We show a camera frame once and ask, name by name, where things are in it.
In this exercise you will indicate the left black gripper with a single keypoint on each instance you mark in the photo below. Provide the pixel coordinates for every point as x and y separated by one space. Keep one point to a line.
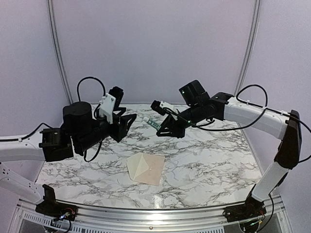
124 126

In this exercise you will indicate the green white glue stick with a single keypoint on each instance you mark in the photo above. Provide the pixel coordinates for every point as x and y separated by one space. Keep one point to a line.
152 123

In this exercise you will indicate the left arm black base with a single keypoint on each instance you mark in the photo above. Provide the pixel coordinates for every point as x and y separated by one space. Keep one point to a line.
51 207

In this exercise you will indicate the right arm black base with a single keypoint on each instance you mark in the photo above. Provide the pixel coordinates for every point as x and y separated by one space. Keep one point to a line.
249 209

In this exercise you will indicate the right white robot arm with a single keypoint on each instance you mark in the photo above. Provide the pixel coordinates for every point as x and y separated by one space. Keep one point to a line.
284 126

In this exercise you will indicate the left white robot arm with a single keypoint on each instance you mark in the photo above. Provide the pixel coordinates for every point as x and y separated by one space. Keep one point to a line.
27 148

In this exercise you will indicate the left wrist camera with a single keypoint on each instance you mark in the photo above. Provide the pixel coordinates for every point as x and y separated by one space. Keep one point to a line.
109 103

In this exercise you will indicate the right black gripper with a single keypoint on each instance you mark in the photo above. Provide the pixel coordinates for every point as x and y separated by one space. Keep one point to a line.
170 123

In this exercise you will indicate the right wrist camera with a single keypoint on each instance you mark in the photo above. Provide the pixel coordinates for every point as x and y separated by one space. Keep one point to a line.
161 107

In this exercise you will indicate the curved aluminium front rail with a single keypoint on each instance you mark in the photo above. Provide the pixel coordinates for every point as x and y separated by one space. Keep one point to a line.
96 219

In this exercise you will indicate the right aluminium corner post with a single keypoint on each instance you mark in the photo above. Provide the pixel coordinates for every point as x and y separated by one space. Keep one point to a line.
249 46

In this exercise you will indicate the cream envelope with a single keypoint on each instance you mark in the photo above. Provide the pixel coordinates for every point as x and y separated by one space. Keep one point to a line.
145 168

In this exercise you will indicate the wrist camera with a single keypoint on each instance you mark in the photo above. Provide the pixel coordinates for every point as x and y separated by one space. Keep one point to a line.
109 103
161 107

